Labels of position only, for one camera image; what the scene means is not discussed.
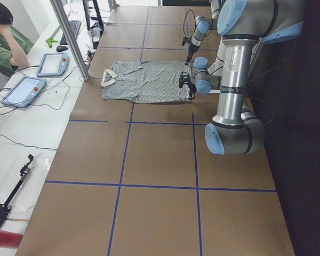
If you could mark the far teach pendant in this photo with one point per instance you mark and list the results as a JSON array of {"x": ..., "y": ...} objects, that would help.
[{"x": 53, "y": 65}]

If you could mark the seated person green shirt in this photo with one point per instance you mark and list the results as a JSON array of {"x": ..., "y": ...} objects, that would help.
[{"x": 14, "y": 46}]

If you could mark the teach pendant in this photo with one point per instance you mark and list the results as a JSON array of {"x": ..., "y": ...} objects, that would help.
[
  {"x": 53, "y": 65},
  {"x": 24, "y": 92}
]

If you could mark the near teach pendant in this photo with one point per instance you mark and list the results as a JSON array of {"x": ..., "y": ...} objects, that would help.
[{"x": 24, "y": 92}]

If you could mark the red cylinder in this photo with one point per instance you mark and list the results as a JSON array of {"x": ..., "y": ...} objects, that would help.
[{"x": 10, "y": 240}]

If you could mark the aluminium frame post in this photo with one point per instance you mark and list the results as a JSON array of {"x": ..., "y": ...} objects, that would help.
[{"x": 64, "y": 24}]

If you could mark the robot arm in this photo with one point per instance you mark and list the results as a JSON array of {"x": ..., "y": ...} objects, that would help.
[
  {"x": 202, "y": 26},
  {"x": 241, "y": 24}
]

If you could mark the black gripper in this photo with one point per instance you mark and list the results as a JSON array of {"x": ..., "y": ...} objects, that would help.
[
  {"x": 191, "y": 49},
  {"x": 192, "y": 87}
]

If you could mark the striped polo shirt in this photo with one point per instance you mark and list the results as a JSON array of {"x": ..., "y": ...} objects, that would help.
[{"x": 145, "y": 82}]

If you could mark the green plastic clamp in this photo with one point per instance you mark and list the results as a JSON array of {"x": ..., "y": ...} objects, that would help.
[{"x": 50, "y": 41}]

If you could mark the black computer mouse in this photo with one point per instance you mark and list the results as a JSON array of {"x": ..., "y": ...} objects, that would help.
[{"x": 61, "y": 48}]

